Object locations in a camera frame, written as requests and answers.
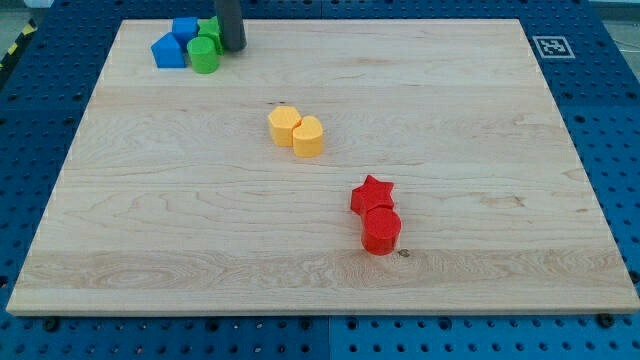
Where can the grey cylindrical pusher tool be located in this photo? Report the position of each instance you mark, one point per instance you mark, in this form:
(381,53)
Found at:
(230,19)

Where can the green star block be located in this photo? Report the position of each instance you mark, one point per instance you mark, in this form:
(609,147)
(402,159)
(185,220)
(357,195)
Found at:
(210,28)

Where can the red star block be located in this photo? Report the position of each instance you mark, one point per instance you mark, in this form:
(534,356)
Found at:
(371,194)

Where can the green cylinder block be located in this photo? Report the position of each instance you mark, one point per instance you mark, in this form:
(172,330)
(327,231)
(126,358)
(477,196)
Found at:
(203,55)

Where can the blue cube block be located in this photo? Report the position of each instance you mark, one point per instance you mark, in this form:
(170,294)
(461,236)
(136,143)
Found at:
(185,29)

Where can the blue pentagon block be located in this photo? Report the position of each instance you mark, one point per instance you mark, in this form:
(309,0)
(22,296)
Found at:
(167,52)

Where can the yellow hexagon block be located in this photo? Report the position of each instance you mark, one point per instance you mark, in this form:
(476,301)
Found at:
(282,121)

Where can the yellow heart block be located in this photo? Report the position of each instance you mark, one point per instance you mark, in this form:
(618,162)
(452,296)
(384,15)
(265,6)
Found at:
(308,137)

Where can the light wooden board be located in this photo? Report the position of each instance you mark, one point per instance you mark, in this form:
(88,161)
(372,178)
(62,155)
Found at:
(174,200)

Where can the red cylinder block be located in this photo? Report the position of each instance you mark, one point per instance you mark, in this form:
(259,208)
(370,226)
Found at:
(381,229)

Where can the white fiducial marker tag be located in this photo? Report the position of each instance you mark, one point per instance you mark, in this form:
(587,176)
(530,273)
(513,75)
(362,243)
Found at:
(553,47)

